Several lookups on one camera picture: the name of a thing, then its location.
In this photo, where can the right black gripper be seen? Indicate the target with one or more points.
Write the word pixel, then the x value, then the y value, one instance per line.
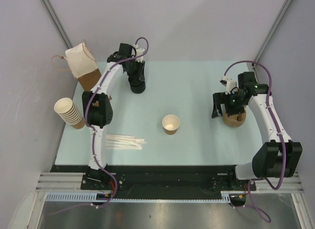
pixel 222 98

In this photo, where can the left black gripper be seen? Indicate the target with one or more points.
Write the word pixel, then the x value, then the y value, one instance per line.
pixel 140 73

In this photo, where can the brown paper cup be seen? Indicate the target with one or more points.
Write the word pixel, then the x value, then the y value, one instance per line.
pixel 170 124

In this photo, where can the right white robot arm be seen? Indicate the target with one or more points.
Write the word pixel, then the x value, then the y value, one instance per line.
pixel 279 155

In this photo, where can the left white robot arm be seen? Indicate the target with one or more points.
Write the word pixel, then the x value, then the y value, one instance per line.
pixel 97 108

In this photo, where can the stack of black lids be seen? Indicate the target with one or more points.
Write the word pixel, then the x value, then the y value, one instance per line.
pixel 137 86

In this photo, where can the brown paper bag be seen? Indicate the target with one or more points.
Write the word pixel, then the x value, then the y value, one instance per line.
pixel 82 64

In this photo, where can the white wrapped straws bundle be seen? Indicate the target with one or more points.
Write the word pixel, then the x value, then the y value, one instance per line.
pixel 124 142

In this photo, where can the stack of paper cups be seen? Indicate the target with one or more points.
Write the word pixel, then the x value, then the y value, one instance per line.
pixel 70 113

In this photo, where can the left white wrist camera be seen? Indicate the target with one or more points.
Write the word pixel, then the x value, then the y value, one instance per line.
pixel 139 53

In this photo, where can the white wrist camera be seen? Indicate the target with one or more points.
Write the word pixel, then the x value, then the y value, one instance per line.
pixel 231 86
pixel 139 53

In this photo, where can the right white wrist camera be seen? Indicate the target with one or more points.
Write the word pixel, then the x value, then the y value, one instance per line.
pixel 231 86

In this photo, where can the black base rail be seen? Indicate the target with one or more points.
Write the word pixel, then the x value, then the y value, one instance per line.
pixel 158 182

